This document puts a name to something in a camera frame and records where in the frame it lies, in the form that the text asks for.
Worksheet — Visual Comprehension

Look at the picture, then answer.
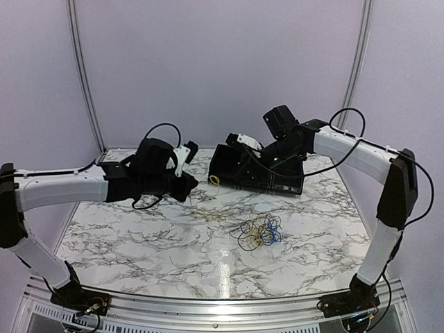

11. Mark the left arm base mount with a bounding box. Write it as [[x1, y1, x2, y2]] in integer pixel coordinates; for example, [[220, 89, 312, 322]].
[[51, 289, 110, 316]]

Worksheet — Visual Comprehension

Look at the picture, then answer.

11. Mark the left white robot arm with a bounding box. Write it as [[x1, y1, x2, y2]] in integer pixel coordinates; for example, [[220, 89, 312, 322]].
[[1, 138, 198, 309]]

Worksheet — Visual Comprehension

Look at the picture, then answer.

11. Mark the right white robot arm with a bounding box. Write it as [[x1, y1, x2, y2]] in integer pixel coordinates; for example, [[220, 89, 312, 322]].
[[259, 105, 429, 311]]

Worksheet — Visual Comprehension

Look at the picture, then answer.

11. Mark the black compartment tray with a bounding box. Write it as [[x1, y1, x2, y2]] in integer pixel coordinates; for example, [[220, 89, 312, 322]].
[[208, 144, 304, 195]]

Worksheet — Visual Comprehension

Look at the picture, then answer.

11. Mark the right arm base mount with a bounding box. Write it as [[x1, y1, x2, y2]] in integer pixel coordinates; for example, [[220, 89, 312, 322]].
[[316, 291, 380, 318]]

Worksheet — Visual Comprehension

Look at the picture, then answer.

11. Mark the right aluminium corner post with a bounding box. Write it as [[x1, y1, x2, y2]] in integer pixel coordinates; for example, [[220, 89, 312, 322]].
[[327, 0, 374, 155]]

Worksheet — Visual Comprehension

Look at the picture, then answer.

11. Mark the black cable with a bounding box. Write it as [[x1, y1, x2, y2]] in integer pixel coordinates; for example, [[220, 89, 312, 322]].
[[228, 213, 282, 253]]

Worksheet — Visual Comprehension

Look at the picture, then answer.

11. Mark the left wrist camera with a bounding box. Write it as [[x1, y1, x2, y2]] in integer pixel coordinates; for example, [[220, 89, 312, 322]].
[[171, 141, 198, 178]]

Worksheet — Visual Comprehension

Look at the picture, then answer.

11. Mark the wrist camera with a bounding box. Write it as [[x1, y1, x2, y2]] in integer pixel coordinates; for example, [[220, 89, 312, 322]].
[[225, 133, 263, 157], [171, 141, 198, 178]]

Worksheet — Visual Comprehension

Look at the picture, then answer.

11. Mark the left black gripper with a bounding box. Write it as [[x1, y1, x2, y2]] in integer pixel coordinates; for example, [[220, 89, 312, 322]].
[[141, 171, 198, 203]]

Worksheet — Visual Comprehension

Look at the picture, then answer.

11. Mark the aluminium front rail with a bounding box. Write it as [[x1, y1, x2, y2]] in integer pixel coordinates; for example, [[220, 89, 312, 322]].
[[11, 275, 418, 332]]

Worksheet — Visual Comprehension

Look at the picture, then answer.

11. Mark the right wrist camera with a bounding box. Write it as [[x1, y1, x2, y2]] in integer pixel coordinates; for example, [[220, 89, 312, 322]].
[[225, 133, 263, 157]]

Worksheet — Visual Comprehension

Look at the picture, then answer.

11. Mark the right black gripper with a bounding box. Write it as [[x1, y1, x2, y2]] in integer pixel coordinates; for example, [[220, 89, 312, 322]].
[[233, 137, 302, 183]]

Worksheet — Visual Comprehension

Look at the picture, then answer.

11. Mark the blue cable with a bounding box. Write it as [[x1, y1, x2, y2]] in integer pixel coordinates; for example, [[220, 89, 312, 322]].
[[259, 214, 284, 246]]

